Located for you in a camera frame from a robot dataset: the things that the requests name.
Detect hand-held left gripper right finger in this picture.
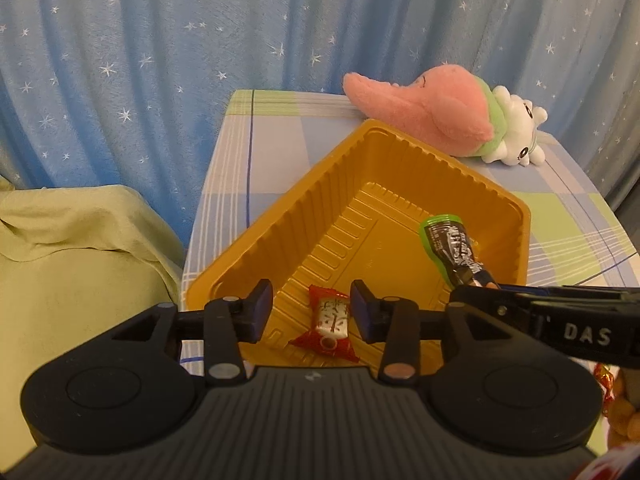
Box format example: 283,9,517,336
350,280,496,383

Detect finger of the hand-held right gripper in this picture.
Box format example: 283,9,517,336
492,283,640,301
448,287,534,334

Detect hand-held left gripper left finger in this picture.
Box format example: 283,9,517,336
107,279,275,387

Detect red white-label candy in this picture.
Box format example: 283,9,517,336
287,285,360,362

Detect black green-edged snack packet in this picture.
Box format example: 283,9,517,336
418,213,499,290

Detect yellow plastic tray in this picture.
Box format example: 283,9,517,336
180,118,532,370

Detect red gold candy wrapper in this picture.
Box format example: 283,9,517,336
594,362,617,417

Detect orange snack pile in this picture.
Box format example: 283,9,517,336
606,374,640,437

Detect red white patterned cloth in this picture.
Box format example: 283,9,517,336
570,447,640,480

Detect checked tablecloth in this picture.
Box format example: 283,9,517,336
181,89,640,377

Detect pale yellow-green blanket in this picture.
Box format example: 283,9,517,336
0,177,187,461

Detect pink and white plush toy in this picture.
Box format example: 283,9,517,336
342,63,549,167

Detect blue star-print curtain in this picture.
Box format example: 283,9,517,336
0,0,640,251

